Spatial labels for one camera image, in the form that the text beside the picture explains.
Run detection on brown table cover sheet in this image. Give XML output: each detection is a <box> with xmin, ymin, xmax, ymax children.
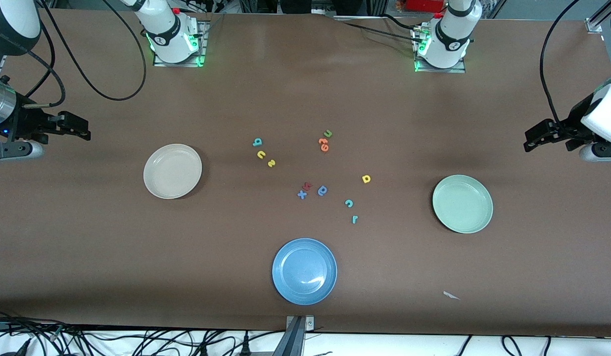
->
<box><xmin>0</xmin><ymin>7</ymin><xmax>611</xmax><ymax>338</ymax></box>

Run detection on blue plate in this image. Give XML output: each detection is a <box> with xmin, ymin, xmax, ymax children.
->
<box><xmin>272</xmin><ymin>238</ymin><xmax>338</xmax><ymax>306</ymax></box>

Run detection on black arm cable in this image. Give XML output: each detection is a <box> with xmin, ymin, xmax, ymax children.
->
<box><xmin>26</xmin><ymin>0</ymin><xmax>147</xmax><ymax>108</ymax></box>
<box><xmin>539</xmin><ymin>0</ymin><xmax>583</xmax><ymax>127</ymax></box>

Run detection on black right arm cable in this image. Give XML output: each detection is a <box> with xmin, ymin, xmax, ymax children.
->
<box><xmin>26</xmin><ymin>0</ymin><xmax>147</xmax><ymax>108</ymax></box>

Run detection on aluminium profile corner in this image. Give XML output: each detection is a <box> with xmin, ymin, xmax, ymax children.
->
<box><xmin>585</xmin><ymin>0</ymin><xmax>611</xmax><ymax>34</ymax></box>

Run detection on black cable on table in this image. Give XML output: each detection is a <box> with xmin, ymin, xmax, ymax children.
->
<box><xmin>335</xmin><ymin>15</ymin><xmax>424</xmax><ymax>43</ymax></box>

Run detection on beige brown plate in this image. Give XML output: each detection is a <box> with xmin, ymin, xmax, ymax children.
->
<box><xmin>143</xmin><ymin>143</ymin><xmax>203</xmax><ymax>200</ymax></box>

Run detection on red box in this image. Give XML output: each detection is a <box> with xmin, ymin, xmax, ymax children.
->
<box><xmin>397</xmin><ymin>0</ymin><xmax>447</xmax><ymax>13</ymax></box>

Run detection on light green plate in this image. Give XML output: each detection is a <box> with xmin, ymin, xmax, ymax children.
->
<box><xmin>432</xmin><ymin>174</ymin><xmax>494</xmax><ymax>234</ymax></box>

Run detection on dark metal beam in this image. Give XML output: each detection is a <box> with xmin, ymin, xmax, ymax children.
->
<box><xmin>272</xmin><ymin>316</ymin><xmax>306</xmax><ymax>356</ymax></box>

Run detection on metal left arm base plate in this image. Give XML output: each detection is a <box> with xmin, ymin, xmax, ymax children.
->
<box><xmin>412</xmin><ymin>27</ymin><xmax>467</xmax><ymax>75</ymax></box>

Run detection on silver mounting bracket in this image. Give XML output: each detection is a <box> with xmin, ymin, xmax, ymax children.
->
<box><xmin>285</xmin><ymin>315</ymin><xmax>315</xmax><ymax>333</ymax></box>

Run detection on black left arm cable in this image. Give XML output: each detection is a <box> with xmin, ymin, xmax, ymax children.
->
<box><xmin>539</xmin><ymin>0</ymin><xmax>583</xmax><ymax>127</ymax></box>

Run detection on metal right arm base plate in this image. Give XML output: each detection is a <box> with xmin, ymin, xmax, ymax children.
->
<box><xmin>152</xmin><ymin>20</ymin><xmax>210</xmax><ymax>68</ymax></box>

